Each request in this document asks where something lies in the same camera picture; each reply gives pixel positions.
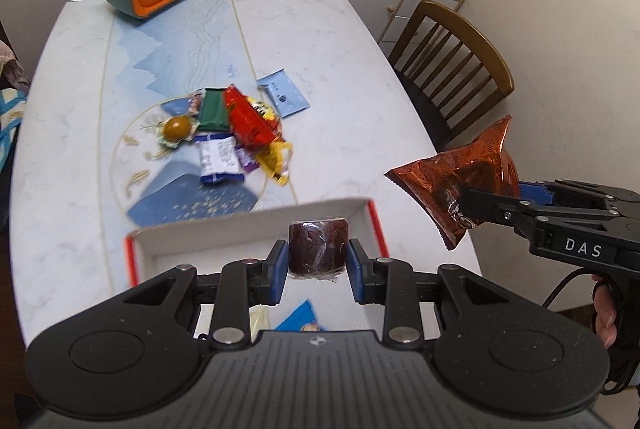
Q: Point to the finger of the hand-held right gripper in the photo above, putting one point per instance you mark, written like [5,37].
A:
[492,209]
[536,193]

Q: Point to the white box with red edge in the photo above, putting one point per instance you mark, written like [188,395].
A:
[210,239]

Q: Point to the purple snack packet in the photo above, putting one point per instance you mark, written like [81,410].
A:
[247,159]

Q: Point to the person's right hand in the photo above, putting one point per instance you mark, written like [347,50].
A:
[606,309]

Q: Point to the light blue snack packet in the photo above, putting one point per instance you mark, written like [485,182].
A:
[284,93]

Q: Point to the brown cake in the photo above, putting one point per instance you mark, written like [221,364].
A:
[317,248]

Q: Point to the yellow snack packet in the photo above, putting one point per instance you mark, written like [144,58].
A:
[275,161]

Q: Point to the white and blue snack packet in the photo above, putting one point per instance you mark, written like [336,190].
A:
[218,159]

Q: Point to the wooden chair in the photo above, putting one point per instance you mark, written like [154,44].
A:
[450,59]

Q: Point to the orange-brown foil snack packet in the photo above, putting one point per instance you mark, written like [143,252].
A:
[450,179]

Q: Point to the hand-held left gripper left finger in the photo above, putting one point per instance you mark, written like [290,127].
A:
[280,270]

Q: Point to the braised egg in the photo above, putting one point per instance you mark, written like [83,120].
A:
[177,128]

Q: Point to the cream snack packet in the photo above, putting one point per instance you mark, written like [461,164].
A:
[259,321]

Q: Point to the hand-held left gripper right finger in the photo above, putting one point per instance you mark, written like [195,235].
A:
[356,271]

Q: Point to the blue and white cloth bag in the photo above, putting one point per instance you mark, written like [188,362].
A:
[9,119]

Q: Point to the red snack packet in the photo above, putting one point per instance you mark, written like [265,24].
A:
[247,119]

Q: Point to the blue and orange snack packet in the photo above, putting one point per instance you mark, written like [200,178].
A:
[300,318]

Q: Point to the dark green snack packet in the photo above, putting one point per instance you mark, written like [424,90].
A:
[215,109]

